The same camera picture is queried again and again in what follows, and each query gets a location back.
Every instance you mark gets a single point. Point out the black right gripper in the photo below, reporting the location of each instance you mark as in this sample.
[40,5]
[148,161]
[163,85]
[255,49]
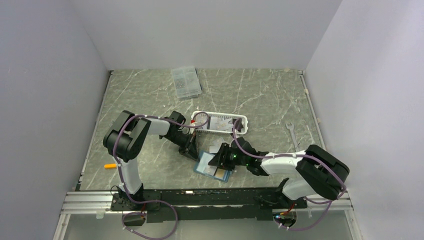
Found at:
[220,160]

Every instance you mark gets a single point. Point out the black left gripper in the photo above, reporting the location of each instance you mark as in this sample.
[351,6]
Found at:
[189,148]

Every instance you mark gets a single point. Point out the blue card holder wallet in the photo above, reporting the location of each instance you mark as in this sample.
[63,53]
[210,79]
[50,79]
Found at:
[204,169]

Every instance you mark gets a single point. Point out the gold credit card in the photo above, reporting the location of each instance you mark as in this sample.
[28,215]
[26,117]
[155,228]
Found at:
[220,173]

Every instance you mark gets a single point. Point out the white plastic basket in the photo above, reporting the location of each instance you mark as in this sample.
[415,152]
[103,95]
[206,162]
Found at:
[220,123]

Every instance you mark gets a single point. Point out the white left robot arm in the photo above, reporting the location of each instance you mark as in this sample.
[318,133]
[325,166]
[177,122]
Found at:
[125,138]

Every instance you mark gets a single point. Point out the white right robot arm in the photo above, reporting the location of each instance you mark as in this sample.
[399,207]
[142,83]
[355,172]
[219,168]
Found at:
[315,171]

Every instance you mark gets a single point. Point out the clear plastic screw box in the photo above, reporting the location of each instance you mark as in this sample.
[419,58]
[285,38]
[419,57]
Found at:
[186,82]

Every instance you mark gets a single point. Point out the chrome open-end wrench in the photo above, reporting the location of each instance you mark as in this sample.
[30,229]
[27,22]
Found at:
[291,127]

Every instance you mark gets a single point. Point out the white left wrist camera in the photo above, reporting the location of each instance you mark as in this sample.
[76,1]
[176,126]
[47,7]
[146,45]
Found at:
[197,123]

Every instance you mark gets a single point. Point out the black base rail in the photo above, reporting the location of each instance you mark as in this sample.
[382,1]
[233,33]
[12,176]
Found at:
[208,204]

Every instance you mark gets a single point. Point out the orange handled screwdriver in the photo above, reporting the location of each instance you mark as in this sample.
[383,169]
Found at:
[110,166]

